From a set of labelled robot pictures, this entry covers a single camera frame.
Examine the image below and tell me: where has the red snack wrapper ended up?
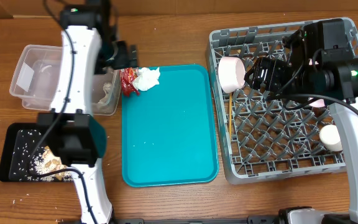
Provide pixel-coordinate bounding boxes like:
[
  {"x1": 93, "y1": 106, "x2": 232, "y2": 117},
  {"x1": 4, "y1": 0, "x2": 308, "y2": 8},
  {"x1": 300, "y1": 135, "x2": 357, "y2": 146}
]
[{"x1": 119, "y1": 68, "x2": 140, "y2": 96}]

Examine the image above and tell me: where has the white napkin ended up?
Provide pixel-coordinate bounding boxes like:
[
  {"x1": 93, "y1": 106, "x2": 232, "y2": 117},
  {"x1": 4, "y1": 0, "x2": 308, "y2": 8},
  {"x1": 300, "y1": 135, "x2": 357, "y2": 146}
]
[
  {"x1": 98, "y1": 83, "x2": 112, "y2": 104},
  {"x1": 132, "y1": 67, "x2": 160, "y2": 91}
]

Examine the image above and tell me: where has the bowl with food scraps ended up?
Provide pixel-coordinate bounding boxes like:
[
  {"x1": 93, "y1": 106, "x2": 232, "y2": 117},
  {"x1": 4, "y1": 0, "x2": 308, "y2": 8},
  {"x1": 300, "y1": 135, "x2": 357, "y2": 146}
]
[{"x1": 218, "y1": 57, "x2": 246, "y2": 93}]

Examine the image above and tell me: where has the wooden chopstick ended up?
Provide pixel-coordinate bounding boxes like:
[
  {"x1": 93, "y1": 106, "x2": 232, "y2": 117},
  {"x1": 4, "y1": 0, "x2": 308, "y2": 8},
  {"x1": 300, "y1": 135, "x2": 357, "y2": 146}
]
[{"x1": 228, "y1": 93, "x2": 232, "y2": 142}]

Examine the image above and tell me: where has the large pink plate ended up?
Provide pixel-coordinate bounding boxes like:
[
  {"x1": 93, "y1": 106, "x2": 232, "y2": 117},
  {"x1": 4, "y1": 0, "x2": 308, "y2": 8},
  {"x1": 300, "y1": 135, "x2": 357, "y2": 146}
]
[{"x1": 310, "y1": 99, "x2": 325, "y2": 108}]

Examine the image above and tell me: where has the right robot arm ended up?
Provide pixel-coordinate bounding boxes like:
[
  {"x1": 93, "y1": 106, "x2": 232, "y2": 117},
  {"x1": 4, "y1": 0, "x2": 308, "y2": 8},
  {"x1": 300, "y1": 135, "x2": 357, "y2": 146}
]
[{"x1": 244, "y1": 18, "x2": 358, "y2": 223}]

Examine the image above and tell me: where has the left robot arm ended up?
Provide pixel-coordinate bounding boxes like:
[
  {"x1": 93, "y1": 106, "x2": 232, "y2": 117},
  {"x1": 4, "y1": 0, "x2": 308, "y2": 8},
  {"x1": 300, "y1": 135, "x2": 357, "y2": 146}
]
[{"x1": 36, "y1": 1, "x2": 138, "y2": 223}]

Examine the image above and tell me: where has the grey dishwasher rack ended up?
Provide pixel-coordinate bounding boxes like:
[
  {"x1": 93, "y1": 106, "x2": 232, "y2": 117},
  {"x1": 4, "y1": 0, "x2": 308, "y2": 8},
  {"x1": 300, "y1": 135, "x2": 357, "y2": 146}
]
[{"x1": 208, "y1": 17, "x2": 358, "y2": 184}]

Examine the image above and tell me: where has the teal serving tray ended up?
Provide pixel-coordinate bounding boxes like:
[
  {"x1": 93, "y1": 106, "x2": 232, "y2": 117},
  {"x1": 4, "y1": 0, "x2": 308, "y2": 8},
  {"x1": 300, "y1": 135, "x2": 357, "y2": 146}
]
[{"x1": 122, "y1": 64, "x2": 219, "y2": 187}]

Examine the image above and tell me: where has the clear plastic bin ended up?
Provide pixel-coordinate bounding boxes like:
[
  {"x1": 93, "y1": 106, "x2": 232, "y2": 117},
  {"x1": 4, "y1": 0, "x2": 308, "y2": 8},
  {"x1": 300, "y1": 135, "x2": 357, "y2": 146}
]
[{"x1": 9, "y1": 45, "x2": 121, "y2": 116}]

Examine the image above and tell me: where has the pile of food scraps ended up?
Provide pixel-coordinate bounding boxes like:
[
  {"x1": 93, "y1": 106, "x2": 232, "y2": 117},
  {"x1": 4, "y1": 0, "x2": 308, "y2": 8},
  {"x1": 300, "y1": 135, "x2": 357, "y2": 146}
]
[{"x1": 14, "y1": 129, "x2": 74, "y2": 182}]

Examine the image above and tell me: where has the black plastic tray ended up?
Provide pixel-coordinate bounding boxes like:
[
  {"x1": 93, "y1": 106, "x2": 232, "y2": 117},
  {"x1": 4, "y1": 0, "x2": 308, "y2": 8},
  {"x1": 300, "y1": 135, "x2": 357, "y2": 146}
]
[{"x1": 0, "y1": 123, "x2": 36, "y2": 182}]

